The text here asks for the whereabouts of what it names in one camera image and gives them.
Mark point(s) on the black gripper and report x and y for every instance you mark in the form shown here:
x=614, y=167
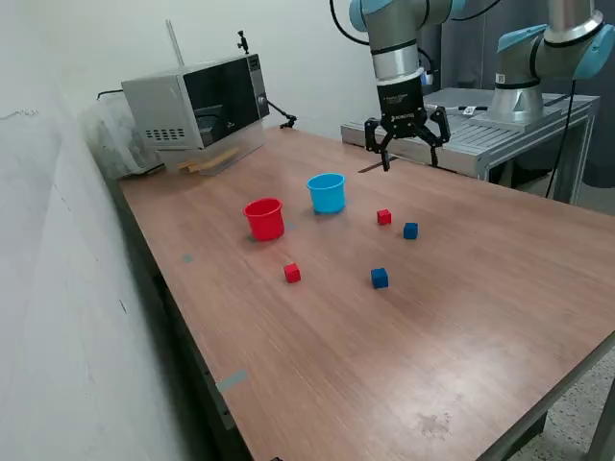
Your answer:
x=401, y=105

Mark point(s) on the red cube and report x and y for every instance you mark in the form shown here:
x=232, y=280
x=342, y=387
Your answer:
x=384, y=217
x=291, y=273

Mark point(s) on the blue cube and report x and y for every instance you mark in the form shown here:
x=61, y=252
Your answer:
x=410, y=231
x=379, y=279

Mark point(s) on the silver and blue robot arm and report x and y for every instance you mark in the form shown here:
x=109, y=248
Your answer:
x=394, y=38

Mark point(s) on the flat metal strip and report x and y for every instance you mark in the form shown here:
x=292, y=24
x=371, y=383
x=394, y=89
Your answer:
x=372, y=167

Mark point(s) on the aluminium robot mounting table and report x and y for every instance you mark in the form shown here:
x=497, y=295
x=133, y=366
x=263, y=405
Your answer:
x=480, y=139

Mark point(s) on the grey curtain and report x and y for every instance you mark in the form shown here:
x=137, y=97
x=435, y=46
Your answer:
x=471, y=57

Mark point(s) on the blue plastic cup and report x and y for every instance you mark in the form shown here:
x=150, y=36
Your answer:
x=329, y=199

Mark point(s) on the clear acrylic box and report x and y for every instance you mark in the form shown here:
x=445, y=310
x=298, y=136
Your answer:
x=250, y=144

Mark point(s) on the red plastic cup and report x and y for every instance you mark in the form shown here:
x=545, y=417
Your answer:
x=264, y=223

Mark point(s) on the light wooden sticks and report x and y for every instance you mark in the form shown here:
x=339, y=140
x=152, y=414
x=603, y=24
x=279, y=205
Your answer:
x=211, y=162

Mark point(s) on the white thin rod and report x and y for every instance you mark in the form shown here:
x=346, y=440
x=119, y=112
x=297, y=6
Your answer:
x=175, y=45

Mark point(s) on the silver microwave oven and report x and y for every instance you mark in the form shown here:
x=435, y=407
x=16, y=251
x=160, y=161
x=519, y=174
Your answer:
x=158, y=105

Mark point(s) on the small pale tape piece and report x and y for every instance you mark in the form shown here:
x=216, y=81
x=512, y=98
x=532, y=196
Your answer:
x=187, y=259

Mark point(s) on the translucent plastic storage container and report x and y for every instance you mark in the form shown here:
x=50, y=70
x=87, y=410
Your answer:
x=110, y=144

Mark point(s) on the long grey tape strip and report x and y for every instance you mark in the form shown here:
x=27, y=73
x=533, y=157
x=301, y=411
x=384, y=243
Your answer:
x=232, y=380

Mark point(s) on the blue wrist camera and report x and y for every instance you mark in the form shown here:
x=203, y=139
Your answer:
x=426, y=77

